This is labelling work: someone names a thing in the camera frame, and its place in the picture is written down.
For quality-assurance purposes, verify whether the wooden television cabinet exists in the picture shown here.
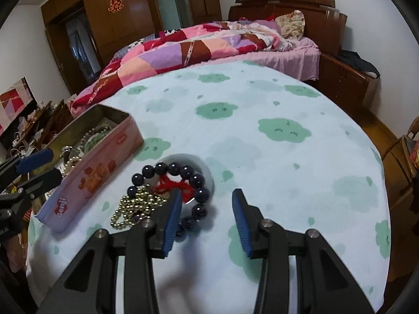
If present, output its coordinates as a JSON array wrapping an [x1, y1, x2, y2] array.
[[0, 100, 74, 177]]

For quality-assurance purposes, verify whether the dark bead bracelet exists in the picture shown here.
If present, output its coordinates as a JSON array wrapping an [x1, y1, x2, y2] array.
[[126, 162, 212, 239]]

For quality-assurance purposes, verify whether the pink tin box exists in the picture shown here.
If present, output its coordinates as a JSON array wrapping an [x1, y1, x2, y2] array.
[[34, 104, 145, 233]]

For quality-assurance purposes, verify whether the brown wooden wardrobe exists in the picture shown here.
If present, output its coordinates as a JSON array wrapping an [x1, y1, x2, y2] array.
[[41, 0, 223, 95]]

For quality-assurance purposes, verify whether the wooden nightstand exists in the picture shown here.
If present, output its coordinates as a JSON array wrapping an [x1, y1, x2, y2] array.
[[314, 52, 380, 118]]

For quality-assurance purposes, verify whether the gold bead necklace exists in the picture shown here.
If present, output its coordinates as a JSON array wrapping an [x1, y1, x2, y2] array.
[[111, 185, 172, 230]]

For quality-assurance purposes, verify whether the wooden bed headboard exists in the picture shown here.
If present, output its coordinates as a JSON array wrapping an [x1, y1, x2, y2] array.
[[228, 0, 348, 54]]

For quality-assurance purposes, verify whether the floral pillow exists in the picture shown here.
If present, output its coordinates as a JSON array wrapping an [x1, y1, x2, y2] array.
[[274, 10, 305, 40]]

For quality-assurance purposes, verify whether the grey jade bangle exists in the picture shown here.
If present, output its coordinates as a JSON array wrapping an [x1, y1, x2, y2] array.
[[160, 153, 215, 218]]

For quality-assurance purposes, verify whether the green jade bangle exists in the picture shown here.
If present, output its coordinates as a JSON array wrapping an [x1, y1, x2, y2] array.
[[80, 130, 110, 153]]

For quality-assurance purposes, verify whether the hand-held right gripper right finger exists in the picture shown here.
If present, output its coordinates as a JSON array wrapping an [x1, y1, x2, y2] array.
[[231, 189, 377, 314]]

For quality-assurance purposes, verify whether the dark clothes pile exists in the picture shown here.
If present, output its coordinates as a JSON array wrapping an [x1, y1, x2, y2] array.
[[337, 50, 382, 79]]

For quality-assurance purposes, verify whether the patchwork quilt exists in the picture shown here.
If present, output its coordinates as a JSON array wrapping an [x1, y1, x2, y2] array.
[[70, 20, 289, 116]]

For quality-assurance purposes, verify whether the flat screen television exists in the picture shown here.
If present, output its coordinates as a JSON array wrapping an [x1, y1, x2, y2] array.
[[0, 77, 38, 148]]

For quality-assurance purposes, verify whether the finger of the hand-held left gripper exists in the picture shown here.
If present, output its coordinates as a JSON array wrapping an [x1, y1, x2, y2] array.
[[0, 169, 63, 203], [0, 149, 54, 184]]

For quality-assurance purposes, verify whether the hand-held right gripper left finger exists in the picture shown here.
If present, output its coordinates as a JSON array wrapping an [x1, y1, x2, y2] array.
[[35, 188, 183, 314]]

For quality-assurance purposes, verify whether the wicker chair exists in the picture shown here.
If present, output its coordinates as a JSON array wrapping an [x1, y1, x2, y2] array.
[[381, 116, 419, 213]]

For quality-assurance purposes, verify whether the red knotted string charm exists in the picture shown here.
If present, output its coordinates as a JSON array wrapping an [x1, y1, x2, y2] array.
[[153, 175, 195, 203]]

